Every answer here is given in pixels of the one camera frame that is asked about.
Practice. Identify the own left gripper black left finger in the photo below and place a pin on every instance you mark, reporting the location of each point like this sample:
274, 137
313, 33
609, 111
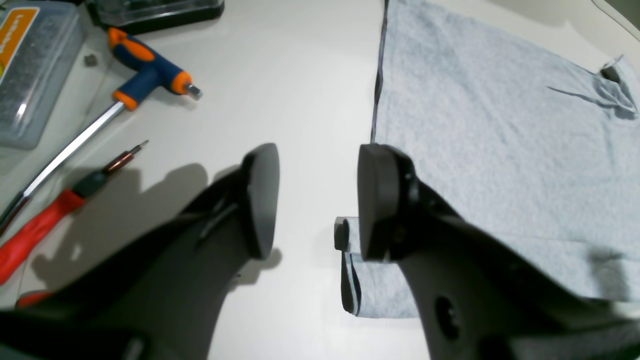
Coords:
159, 297

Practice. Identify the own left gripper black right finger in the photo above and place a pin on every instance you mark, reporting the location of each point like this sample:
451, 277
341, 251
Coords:
477, 299

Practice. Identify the grey T-shirt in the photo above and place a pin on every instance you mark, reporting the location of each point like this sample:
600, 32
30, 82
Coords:
537, 151

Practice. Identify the black tool case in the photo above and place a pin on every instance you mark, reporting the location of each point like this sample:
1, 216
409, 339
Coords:
143, 16

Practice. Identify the clear plastic parts box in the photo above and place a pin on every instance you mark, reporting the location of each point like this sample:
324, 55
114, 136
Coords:
40, 41

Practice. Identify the red handled screwdriver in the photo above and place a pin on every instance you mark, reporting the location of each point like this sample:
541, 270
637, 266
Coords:
17, 249

